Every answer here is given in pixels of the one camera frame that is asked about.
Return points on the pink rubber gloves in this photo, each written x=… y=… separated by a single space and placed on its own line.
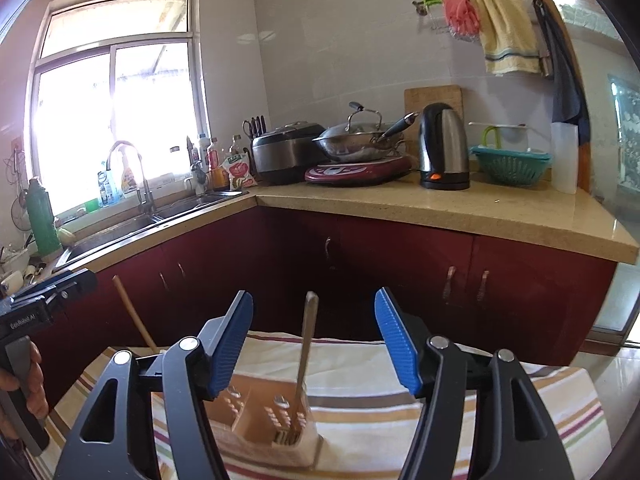
x=460 y=12

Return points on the red kitchen cabinet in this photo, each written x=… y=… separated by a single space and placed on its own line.
x=390 y=270

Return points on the steel faucet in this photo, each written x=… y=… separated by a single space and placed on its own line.
x=145 y=195

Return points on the blue white bottle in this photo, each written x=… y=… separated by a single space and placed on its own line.
x=107 y=187

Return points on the green cup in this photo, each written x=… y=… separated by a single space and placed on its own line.
x=92 y=206

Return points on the window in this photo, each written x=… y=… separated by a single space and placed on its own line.
x=75 y=120

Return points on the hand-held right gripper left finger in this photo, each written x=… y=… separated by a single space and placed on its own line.
x=230 y=345

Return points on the white cap bottle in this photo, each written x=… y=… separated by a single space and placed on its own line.
x=203 y=152

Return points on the small steel tap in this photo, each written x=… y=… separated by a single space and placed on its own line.
x=199 y=177

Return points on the yellow towel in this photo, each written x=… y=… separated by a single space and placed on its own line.
x=507 y=35

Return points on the translucent plastic container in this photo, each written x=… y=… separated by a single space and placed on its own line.
x=565 y=160

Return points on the red induction cooker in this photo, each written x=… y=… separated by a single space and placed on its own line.
x=350 y=172

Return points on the green thermos bottle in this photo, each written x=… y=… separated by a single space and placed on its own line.
x=42 y=225

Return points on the wooden cutting board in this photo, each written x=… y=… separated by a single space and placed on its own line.
x=435 y=96

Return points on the hanging strainer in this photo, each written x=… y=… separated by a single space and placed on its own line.
x=20 y=212

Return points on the striped cloth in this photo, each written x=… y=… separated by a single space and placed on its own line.
x=360 y=375

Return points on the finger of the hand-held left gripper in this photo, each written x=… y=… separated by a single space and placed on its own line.
x=75 y=286

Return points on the steel electric kettle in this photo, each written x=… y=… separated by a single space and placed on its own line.
x=442 y=145

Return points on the small glass bottle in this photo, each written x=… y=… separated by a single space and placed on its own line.
x=236 y=146

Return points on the glass wok lid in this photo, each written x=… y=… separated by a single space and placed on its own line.
x=360 y=122

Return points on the steel sink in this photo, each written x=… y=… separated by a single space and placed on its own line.
x=115 y=232

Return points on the wooden chopstick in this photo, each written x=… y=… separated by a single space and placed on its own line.
x=132 y=310

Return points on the dark apron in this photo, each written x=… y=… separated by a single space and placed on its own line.
x=567 y=85

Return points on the red white seasoning packet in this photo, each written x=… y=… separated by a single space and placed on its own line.
x=239 y=172

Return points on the black rice cooker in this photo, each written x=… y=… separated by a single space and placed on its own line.
x=285 y=157

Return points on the steel wok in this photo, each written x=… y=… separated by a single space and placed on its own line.
x=350 y=147

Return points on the orange label spray bottle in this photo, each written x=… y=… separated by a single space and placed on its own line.
x=128 y=175

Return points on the beige plastic utensil basket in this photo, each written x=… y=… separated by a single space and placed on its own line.
x=255 y=410

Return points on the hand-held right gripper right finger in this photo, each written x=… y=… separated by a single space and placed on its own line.
x=395 y=340

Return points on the metal towel rack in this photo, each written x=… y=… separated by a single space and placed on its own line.
x=417 y=7

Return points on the green plastic colander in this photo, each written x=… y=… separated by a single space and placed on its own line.
x=510 y=167

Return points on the person's left hand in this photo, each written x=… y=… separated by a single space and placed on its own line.
x=36 y=385

